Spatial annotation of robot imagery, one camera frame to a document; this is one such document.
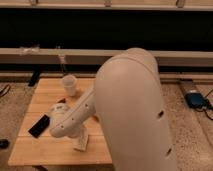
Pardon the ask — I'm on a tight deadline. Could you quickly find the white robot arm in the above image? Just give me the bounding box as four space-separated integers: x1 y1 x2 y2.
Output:
50 48 178 171

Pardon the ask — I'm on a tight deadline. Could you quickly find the black phone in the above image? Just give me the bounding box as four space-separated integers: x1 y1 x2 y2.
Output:
28 115 50 138

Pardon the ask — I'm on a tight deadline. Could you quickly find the black object on floor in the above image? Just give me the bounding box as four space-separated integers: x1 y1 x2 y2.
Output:
0 139 10 149

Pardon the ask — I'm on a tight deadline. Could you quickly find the translucent plastic cup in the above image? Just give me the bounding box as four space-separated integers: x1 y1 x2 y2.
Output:
61 74 77 96

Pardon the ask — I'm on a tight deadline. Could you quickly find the black cable floor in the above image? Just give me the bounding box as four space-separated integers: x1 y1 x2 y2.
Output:
0 83 12 98
199 88 213 121

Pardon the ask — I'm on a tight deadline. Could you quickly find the black table leg bracket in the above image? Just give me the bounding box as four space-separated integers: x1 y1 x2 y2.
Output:
28 66 41 87

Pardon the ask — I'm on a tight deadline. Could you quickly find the blue device on floor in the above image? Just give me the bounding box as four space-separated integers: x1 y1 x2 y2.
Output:
184 91 210 109

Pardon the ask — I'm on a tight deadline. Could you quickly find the white sponge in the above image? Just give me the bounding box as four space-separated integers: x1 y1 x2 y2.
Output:
73 134 89 151

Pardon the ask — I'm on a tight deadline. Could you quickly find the black cable right floor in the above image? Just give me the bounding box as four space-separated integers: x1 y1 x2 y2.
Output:
199 88 213 121

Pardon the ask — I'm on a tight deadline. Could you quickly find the black cable left floor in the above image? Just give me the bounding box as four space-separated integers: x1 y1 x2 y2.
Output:
0 83 12 98

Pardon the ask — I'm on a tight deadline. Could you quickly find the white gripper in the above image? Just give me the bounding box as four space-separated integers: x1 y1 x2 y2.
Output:
69 125 88 146

